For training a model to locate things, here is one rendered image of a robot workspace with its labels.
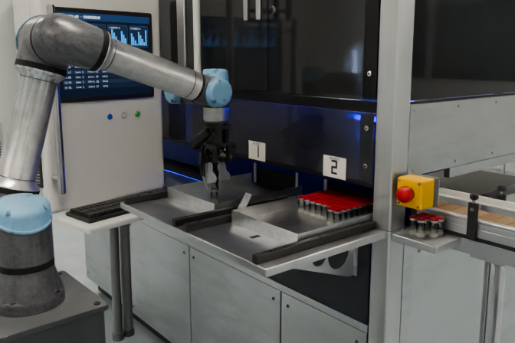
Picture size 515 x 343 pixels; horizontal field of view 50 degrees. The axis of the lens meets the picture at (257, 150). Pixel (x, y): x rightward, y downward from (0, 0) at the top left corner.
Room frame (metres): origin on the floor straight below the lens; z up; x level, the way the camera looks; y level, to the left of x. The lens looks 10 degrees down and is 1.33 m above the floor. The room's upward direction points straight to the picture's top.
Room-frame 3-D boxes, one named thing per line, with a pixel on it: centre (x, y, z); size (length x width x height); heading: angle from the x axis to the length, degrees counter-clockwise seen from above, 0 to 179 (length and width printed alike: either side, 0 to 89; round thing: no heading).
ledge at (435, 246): (1.33, -0.44, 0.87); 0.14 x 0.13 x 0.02; 129
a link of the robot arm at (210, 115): (1.61, 0.12, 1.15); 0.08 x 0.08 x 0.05
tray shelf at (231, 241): (1.52, 0.02, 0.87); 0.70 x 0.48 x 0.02; 39
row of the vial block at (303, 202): (1.46, -0.18, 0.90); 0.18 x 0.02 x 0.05; 39
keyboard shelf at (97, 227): (1.87, 0.47, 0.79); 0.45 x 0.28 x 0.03; 140
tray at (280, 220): (1.44, -0.14, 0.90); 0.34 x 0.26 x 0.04; 129
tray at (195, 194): (1.70, 0.07, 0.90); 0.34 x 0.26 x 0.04; 129
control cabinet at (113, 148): (2.01, 0.60, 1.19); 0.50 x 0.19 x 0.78; 140
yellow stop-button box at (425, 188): (1.32, -0.39, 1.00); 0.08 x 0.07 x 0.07; 129
